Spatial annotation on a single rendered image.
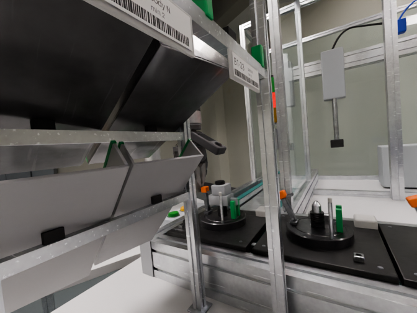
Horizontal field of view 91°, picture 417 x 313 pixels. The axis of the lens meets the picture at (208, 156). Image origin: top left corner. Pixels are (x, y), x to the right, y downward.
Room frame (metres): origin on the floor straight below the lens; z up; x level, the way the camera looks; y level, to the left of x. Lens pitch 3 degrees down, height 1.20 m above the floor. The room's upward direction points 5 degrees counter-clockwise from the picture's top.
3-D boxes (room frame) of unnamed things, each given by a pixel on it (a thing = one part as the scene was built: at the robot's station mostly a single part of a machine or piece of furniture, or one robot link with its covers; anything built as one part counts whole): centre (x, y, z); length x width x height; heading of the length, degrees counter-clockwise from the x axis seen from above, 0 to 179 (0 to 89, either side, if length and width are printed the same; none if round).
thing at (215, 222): (0.61, -0.03, 0.98); 0.14 x 0.14 x 0.02
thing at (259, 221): (0.61, -0.03, 0.96); 0.24 x 0.24 x 0.02; 58
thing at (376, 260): (0.47, -0.24, 1.01); 0.24 x 0.24 x 0.13; 58
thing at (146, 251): (0.92, -0.05, 0.91); 0.89 x 0.06 x 0.11; 148
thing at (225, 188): (0.61, -0.04, 1.06); 0.08 x 0.04 x 0.07; 58
